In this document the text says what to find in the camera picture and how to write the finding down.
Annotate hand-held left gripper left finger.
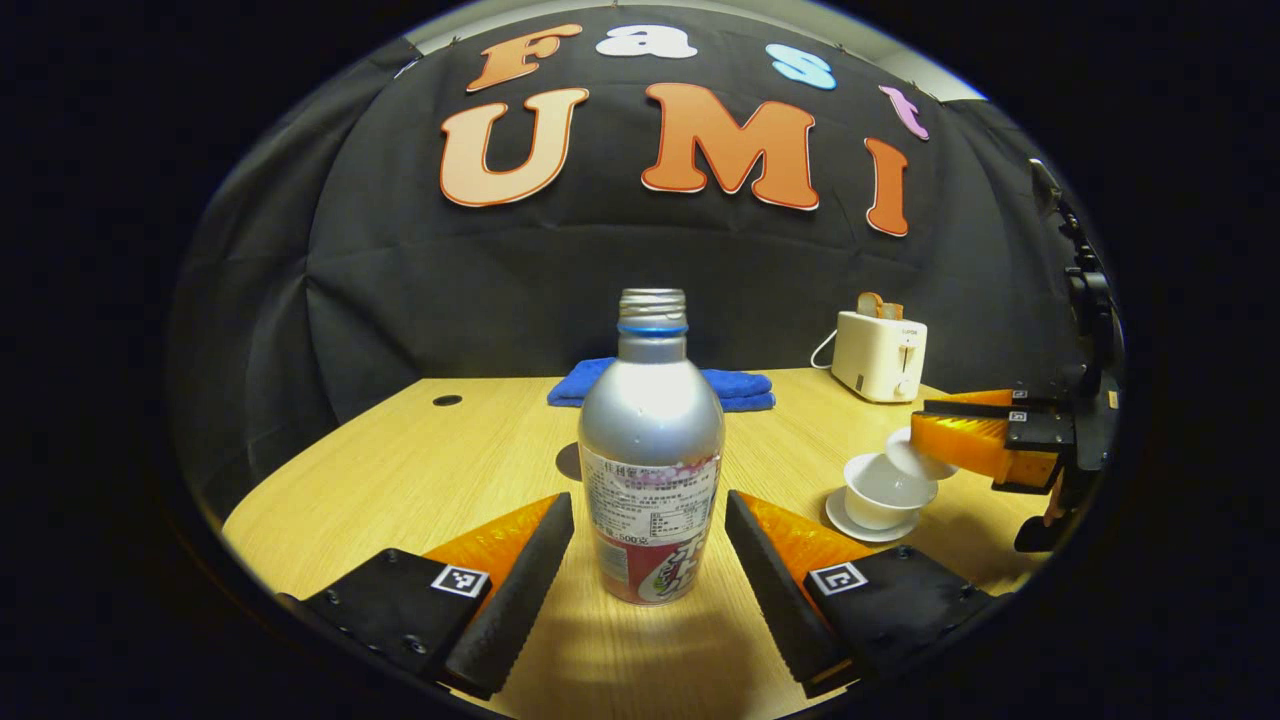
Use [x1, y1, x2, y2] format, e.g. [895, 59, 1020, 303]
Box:
[275, 490, 576, 701]

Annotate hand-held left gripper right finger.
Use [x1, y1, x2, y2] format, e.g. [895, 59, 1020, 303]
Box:
[724, 490, 1001, 701]

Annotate white teacup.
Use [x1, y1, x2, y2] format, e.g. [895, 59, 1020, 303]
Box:
[843, 452, 939, 531]

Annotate silver water bottle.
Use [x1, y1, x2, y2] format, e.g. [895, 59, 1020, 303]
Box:
[578, 288, 726, 606]

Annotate white saucer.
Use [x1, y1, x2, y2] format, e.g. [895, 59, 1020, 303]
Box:
[825, 487, 921, 544]

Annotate white toaster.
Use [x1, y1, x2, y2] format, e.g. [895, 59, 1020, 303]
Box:
[831, 310, 928, 404]

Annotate blue folded towel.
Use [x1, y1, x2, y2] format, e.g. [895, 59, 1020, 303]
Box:
[547, 357, 776, 413]

